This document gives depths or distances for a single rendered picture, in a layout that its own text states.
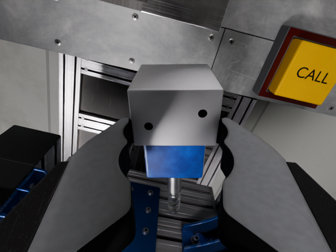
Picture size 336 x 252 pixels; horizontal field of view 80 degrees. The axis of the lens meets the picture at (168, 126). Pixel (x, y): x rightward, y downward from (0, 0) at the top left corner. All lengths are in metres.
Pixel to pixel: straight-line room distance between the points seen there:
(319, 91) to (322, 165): 1.44
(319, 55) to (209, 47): 0.11
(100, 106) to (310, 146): 1.27
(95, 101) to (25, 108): 0.57
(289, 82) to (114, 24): 0.21
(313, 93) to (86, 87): 0.85
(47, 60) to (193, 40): 1.06
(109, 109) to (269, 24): 0.81
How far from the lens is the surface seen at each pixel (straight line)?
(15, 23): 0.32
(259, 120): 1.31
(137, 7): 0.18
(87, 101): 1.00
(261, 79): 0.28
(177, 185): 0.18
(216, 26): 0.17
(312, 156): 1.63
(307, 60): 0.27
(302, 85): 0.27
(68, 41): 0.29
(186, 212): 0.47
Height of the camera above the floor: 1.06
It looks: 60 degrees down
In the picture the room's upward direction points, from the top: 177 degrees counter-clockwise
